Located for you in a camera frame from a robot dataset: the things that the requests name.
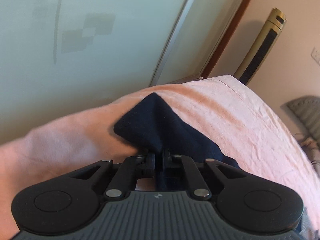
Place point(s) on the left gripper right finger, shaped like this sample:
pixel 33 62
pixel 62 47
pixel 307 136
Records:
pixel 180 173

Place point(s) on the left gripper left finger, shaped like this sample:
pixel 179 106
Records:
pixel 135 173

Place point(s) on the grey navy knit sweater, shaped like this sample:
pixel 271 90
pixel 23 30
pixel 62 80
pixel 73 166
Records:
pixel 152 127

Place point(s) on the pink bed sheet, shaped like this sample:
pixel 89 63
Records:
pixel 221 108

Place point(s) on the olive upholstered headboard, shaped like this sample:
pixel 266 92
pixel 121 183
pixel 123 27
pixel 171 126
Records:
pixel 306 109

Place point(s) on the white sliding wardrobe door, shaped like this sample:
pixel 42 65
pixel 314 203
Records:
pixel 63 56

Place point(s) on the gold tower fan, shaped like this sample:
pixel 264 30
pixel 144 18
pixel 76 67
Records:
pixel 261 47

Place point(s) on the brown wooden door frame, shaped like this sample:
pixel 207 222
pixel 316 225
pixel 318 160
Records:
pixel 220 48

